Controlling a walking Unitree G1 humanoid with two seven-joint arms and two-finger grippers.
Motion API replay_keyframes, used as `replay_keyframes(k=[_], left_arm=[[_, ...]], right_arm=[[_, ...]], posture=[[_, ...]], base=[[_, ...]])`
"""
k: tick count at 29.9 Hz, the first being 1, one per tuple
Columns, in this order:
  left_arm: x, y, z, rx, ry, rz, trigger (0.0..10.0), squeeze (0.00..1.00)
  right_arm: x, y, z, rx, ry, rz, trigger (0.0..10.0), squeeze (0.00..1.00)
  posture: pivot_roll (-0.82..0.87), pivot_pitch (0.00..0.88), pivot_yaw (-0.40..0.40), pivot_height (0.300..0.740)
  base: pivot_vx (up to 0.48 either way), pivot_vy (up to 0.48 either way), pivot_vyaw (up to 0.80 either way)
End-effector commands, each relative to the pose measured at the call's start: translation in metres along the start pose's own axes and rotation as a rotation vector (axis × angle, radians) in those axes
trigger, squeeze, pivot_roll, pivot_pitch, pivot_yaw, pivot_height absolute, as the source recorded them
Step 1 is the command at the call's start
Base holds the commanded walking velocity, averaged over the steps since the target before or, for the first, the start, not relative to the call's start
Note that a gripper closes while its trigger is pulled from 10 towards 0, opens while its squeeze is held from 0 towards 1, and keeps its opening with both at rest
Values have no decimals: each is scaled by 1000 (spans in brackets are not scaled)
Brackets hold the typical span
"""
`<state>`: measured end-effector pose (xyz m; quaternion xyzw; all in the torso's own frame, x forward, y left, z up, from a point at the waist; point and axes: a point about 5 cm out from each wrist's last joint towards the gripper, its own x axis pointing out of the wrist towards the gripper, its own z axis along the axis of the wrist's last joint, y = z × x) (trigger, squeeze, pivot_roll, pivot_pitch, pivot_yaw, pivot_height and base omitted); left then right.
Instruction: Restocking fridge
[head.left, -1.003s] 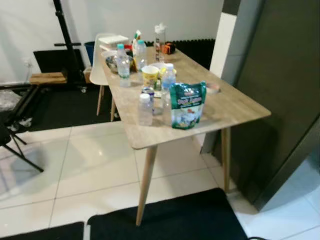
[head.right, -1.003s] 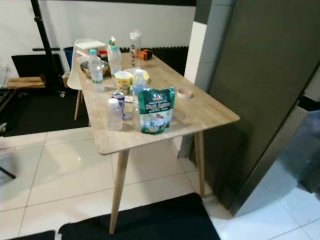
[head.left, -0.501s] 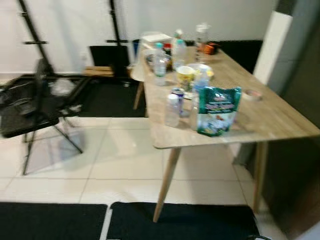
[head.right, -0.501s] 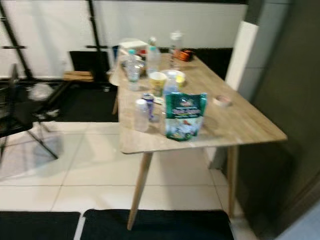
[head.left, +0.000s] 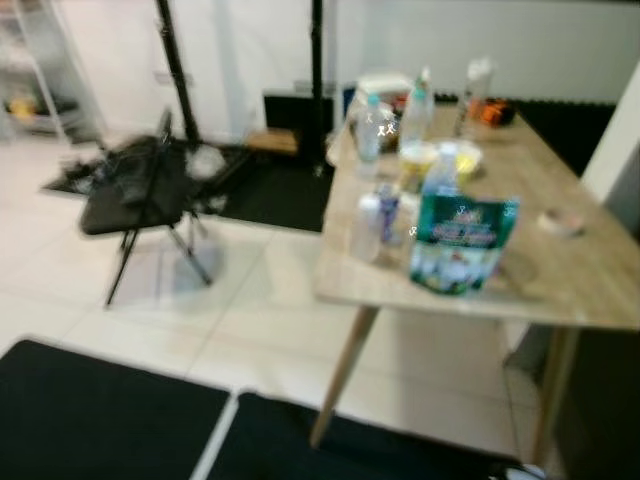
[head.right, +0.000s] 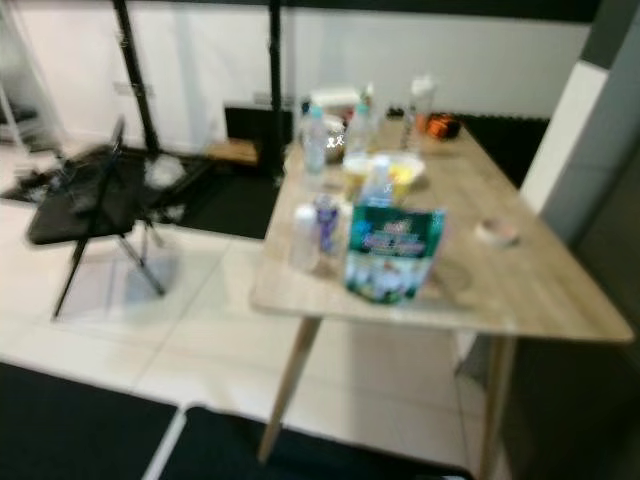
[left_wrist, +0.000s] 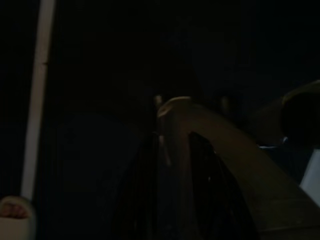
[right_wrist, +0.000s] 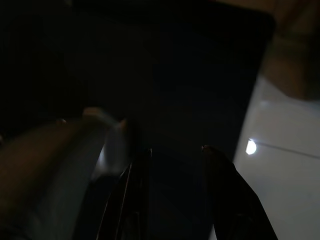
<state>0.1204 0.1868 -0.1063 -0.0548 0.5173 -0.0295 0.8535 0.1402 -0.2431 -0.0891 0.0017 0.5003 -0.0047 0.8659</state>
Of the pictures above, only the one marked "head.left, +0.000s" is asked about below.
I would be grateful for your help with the pale tape roll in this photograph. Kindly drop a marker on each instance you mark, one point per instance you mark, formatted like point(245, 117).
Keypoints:
point(562, 222)

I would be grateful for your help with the yellow instant noodle cup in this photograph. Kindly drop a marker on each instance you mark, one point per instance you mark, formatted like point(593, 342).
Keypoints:
point(417, 165)

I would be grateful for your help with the black floor mat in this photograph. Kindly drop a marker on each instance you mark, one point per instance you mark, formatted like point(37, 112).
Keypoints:
point(350, 455)
point(270, 195)
point(100, 420)

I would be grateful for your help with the low wooden box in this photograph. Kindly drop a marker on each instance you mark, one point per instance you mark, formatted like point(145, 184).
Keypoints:
point(272, 142)

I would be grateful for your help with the black folding chair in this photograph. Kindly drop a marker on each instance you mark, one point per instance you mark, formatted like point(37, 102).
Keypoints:
point(135, 190)

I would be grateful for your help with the teal cap water bottle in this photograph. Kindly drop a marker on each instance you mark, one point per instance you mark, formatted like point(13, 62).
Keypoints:
point(416, 112)
point(369, 135)

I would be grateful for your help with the purple drink can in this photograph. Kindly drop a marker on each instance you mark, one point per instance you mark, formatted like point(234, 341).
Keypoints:
point(389, 212)

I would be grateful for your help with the white bowl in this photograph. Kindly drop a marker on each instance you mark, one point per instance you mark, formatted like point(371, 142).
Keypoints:
point(468, 158)

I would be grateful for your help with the tall clear tumbler bottle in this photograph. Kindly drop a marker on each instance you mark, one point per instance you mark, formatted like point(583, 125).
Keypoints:
point(477, 95)

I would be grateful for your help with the white lidded container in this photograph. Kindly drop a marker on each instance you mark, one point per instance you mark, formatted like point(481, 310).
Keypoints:
point(385, 84)

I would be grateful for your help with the white shelf rack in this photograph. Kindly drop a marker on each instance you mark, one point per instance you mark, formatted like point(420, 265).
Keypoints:
point(40, 70)

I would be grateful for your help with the small clear bottle white cap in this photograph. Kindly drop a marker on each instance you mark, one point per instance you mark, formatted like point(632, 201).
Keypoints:
point(366, 230)

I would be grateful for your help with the blue label water bottle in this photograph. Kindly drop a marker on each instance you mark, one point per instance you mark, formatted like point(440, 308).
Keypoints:
point(441, 170)

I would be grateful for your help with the black tripod pole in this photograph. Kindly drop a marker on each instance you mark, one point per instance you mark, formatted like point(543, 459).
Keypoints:
point(317, 80)
point(175, 60)

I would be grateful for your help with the orange black tool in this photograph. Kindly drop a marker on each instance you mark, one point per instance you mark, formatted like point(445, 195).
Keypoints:
point(494, 112)

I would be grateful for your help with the green white snack pouch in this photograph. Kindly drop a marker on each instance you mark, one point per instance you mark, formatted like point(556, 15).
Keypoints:
point(465, 245)

